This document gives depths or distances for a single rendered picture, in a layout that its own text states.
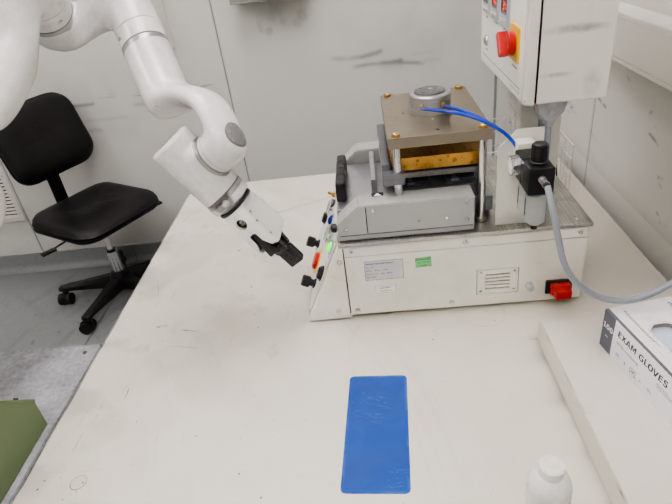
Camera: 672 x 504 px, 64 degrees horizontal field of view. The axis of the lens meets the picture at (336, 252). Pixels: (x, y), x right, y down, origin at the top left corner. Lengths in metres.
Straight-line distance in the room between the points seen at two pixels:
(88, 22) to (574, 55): 0.88
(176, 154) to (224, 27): 1.62
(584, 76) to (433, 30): 1.62
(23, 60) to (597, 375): 1.11
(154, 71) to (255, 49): 1.50
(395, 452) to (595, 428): 0.29
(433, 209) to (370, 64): 1.61
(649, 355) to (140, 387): 0.85
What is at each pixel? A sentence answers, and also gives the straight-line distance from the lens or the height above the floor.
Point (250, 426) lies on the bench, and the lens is 0.95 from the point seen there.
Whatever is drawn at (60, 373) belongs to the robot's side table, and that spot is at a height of 0.75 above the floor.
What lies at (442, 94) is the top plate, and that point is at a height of 1.15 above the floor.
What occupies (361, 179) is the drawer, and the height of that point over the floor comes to 0.97.
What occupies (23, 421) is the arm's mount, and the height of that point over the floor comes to 0.80.
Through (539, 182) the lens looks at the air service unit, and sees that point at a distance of 0.88.
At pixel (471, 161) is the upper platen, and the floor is 1.04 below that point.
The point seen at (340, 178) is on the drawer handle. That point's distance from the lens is 1.07.
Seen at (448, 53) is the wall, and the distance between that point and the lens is 2.56.
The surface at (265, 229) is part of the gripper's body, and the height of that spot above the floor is 0.97.
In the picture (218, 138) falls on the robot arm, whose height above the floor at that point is 1.15.
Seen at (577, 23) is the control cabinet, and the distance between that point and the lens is 0.94.
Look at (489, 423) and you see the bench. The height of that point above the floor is 0.75.
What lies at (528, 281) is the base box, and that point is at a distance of 1.11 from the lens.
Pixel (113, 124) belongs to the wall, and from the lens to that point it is 2.83.
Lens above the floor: 1.44
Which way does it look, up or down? 31 degrees down
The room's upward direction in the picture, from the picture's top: 8 degrees counter-clockwise
